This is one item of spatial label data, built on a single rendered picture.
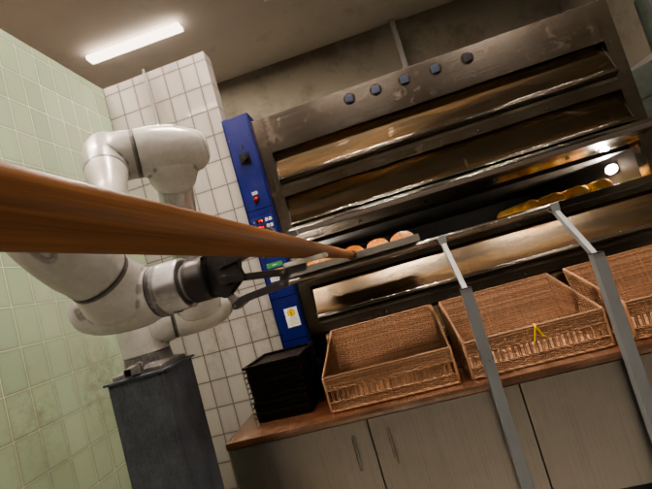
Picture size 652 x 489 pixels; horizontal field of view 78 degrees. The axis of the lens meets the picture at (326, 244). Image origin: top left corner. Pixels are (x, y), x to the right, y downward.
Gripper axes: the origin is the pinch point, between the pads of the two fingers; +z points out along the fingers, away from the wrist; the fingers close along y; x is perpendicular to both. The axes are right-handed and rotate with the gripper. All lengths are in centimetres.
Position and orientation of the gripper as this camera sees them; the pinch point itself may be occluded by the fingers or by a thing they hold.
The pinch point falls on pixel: (303, 248)
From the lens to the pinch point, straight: 66.1
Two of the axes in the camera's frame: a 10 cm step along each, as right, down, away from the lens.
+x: -1.5, -0.3, -9.9
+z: 9.5, -2.8, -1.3
